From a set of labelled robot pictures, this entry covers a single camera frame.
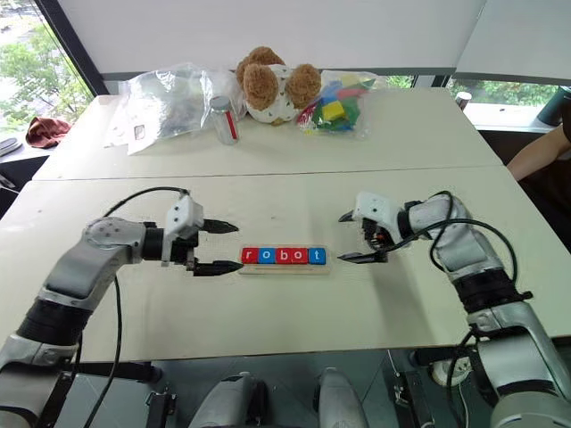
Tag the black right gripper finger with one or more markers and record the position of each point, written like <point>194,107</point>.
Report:
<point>347,218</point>
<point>361,257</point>

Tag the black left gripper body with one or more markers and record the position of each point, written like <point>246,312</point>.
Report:
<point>183,249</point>

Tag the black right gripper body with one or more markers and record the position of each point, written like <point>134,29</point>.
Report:
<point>377,236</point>

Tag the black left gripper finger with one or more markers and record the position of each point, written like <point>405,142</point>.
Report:
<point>218,226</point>
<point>216,269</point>

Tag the red letter r block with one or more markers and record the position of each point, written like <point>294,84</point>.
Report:
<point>250,256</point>

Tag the blue letter t block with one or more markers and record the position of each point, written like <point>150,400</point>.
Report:
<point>317,256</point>

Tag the blue letter o block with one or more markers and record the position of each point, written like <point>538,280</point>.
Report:
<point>267,256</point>

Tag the red letter o block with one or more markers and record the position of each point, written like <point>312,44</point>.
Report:
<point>299,256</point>

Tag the red letter b block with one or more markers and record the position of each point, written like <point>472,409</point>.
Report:
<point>283,256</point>

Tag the wooden letter tray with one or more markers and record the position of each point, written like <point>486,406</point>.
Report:
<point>285,269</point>

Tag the person's bare forearm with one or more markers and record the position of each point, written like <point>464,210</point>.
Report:
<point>535,156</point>

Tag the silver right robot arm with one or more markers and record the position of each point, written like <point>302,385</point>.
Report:
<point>464,249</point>

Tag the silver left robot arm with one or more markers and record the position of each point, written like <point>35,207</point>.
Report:
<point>80,267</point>

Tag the plastic bag of colourful blocks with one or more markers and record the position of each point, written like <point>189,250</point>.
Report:
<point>350,122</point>

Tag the clear jar with grey lid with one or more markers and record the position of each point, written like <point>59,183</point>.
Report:
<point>220,127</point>

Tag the yellow toy block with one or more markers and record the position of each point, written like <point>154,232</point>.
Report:
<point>332,111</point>

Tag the clear crumpled plastic bag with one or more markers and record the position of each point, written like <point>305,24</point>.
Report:
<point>174,107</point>

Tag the brown and white teddy bear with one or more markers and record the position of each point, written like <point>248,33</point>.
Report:
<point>272,102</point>

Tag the grey rounded shell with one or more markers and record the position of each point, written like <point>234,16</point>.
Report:
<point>223,405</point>
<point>339,401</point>

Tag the white sneaker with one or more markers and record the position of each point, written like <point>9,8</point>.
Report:
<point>441,370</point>

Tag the paper cup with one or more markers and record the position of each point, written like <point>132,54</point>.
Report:
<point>463,100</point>

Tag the reddish brown cloth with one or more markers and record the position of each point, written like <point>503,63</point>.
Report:
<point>44,131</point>

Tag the wide white roller blind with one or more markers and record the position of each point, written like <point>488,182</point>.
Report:
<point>267,31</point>

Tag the grey flat object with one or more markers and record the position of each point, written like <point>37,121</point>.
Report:
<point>9,146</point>

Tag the dark green drinking bottle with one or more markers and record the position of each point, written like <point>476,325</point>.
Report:
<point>553,109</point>

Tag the narrow white roller blind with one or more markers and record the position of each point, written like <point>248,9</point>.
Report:
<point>522,40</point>

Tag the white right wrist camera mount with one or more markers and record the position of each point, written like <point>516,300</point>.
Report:
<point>374,207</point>

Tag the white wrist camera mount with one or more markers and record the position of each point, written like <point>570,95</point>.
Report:
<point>374,207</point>
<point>183,216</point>

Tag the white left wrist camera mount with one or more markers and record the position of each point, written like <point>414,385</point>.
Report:
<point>183,216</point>

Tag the black table frame bar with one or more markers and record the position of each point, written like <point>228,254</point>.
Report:
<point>116,371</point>

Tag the black metal bracket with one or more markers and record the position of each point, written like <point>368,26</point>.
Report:
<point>408,397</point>
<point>160,408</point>

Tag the black window frame post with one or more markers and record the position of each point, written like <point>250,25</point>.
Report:
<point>71,49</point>

